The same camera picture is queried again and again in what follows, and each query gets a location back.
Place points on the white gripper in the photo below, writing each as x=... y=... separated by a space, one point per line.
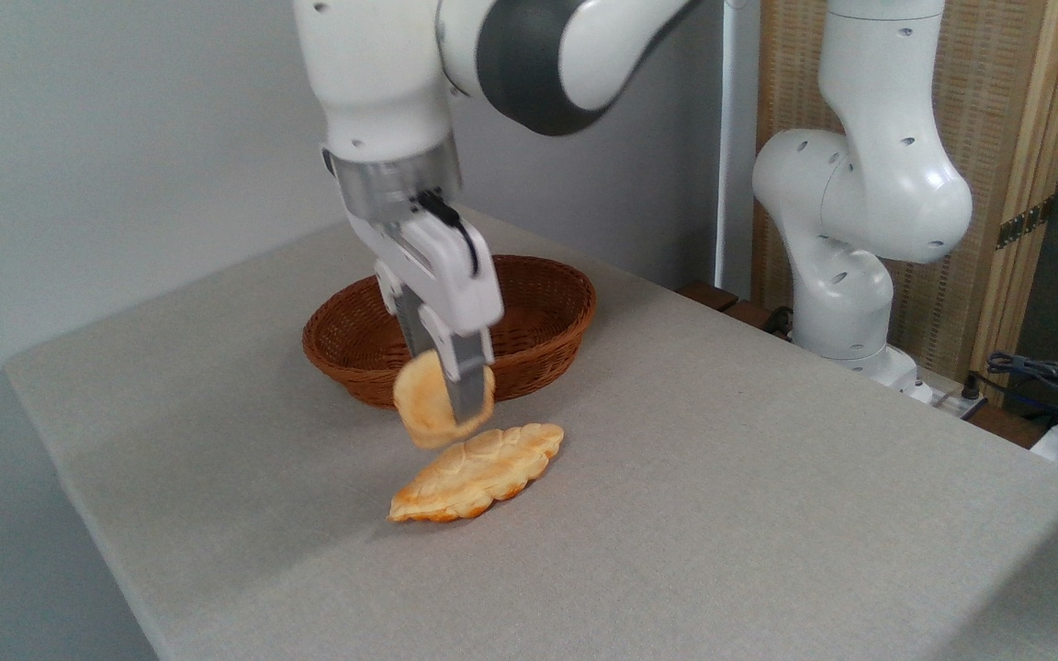
x=446 y=271

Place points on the round golden bread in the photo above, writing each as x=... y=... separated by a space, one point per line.
x=421 y=404

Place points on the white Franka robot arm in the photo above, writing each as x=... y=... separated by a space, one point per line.
x=878 y=184

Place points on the brown oval wicker basket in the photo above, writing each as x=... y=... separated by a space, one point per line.
x=543 y=312

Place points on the leaf-shaped golden bread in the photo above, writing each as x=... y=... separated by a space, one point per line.
x=478 y=477

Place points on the brown wooden block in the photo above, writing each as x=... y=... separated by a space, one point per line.
x=711 y=296

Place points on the grey tablecloth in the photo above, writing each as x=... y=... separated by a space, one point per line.
x=722 y=514

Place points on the white vertical pole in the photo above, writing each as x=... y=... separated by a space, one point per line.
x=737 y=138

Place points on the brass screen hinge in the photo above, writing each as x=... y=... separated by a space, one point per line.
x=1025 y=223

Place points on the wooden woven folding screen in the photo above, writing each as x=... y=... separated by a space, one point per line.
x=997 y=119

